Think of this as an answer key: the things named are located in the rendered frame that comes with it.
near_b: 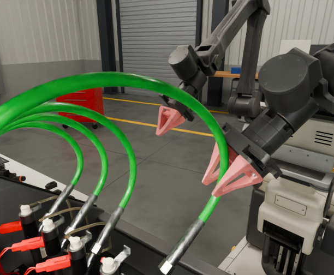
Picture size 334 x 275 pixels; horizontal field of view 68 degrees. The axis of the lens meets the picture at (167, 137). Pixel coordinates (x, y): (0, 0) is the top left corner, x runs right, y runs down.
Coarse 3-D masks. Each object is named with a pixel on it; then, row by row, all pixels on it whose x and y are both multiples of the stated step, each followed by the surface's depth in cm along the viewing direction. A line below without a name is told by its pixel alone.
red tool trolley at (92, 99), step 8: (96, 88) 438; (64, 96) 432; (72, 96) 431; (80, 96) 430; (88, 96) 430; (96, 96) 439; (80, 104) 436; (88, 104) 435; (96, 104) 440; (64, 112) 443; (80, 120) 446; (88, 120) 445; (64, 128) 458; (96, 128) 455
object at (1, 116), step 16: (64, 80) 20; (80, 80) 21; (96, 80) 22; (112, 80) 23; (128, 80) 24; (144, 80) 25; (160, 80) 27; (16, 96) 19; (32, 96) 19; (48, 96) 20; (176, 96) 28; (0, 112) 18; (16, 112) 19; (208, 112) 33; (0, 128) 18; (224, 144) 37; (224, 160) 38; (208, 208) 40
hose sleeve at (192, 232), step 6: (192, 222) 40; (198, 222) 39; (192, 228) 38; (198, 228) 38; (186, 234) 38; (192, 234) 38; (198, 234) 38; (180, 240) 38; (186, 240) 38; (192, 240) 38; (174, 246) 38; (180, 246) 37; (186, 246) 38; (174, 252) 37; (180, 252) 37; (168, 258) 37; (174, 258) 37; (180, 258) 37; (174, 264) 37
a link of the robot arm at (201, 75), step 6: (198, 66) 64; (198, 72) 65; (192, 78) 65; (198, 78) 65; (204, 78) 66; (186, 84) 66; (192, 84) 64; (198, 84) 65; (204, 84) 67; (198, 90) 65
